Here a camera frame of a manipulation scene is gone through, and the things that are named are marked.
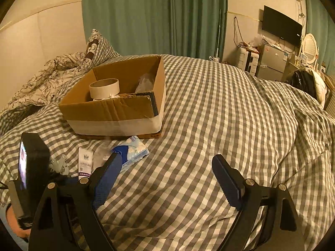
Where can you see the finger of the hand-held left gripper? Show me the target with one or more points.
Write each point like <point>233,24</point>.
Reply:
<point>70,182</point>

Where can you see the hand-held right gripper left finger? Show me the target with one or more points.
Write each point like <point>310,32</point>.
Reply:
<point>108,174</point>

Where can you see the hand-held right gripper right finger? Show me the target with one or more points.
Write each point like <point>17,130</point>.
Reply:
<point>226,180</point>

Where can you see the grey metal tool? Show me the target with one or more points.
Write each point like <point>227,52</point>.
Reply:
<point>60,165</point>

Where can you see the clear plastic packet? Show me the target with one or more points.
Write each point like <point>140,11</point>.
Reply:
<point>103,151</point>

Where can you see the white labelled packet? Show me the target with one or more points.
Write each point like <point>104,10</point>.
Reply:
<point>85,162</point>

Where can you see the blue white tissue pack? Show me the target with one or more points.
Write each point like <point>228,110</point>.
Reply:
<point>133,150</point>

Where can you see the cardboard box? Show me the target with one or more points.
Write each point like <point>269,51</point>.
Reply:
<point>110,115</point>

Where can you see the person's left forearm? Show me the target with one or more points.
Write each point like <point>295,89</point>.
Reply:
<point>13,224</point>

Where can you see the floral patterned blanket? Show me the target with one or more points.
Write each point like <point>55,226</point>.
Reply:
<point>39,78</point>

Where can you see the beige tape roll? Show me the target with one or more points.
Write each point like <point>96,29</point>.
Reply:
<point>104,87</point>

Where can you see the clear crumpled plastic bag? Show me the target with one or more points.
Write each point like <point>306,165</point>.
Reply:
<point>145,83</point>

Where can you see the beige padded headboard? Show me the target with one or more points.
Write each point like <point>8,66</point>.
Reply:
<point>44,39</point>

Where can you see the white suitcase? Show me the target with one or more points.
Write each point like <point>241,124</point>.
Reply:
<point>244,60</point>

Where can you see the grey checked pillow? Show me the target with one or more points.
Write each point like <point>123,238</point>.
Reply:
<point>107,49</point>

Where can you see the brown patterned pillow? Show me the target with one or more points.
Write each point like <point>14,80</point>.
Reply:
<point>92,48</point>

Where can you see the silver small fridge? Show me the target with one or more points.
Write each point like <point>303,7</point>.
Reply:
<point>272,61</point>

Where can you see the white mop pole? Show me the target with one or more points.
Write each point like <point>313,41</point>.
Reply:
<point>218,34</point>

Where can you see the white oval mirror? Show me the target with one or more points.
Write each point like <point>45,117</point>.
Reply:
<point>310,48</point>

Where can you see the wide green curtain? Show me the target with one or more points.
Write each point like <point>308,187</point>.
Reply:
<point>157,15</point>

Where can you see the narrow green curtain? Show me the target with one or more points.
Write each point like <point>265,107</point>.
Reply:
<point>320,23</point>

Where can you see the black wall television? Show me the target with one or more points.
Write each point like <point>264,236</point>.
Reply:
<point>281,24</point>

